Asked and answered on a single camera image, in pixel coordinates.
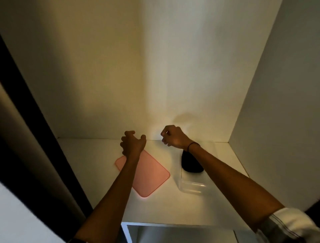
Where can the white rolled sleeve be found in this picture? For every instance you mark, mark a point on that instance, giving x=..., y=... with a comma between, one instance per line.
x=290, y=225

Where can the person's right fingers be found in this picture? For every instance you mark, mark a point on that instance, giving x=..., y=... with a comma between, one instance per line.
x=166, y=135

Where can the white cabinet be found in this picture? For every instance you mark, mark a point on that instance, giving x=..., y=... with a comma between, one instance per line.
x=175, y=75

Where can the person's right hand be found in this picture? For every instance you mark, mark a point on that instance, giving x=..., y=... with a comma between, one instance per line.
x=177, y=138

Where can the black rounded object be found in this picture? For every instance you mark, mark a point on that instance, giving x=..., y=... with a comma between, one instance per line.
x=191, y=164

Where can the person's left thumb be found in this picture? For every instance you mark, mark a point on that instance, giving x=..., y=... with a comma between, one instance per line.
x=143, y=138

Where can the pink rectangular lid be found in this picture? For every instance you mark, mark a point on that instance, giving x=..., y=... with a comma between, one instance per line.
x=150, y=175

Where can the clear plastic container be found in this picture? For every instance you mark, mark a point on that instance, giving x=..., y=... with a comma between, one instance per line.
x=192, y=184

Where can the black wristband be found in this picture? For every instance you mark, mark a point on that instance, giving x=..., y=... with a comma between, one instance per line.
x=193, y=146

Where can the person's right forearm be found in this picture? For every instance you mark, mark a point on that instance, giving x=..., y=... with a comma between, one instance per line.
x=232, y=185

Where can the dark-edged cabinet door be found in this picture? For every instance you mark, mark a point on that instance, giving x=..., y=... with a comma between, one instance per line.
x=30, y=140

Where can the person's left forearm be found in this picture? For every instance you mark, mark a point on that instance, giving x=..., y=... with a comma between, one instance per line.
x=113, y=195

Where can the person's left hand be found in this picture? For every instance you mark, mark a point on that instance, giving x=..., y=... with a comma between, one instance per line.
x=132, y=146

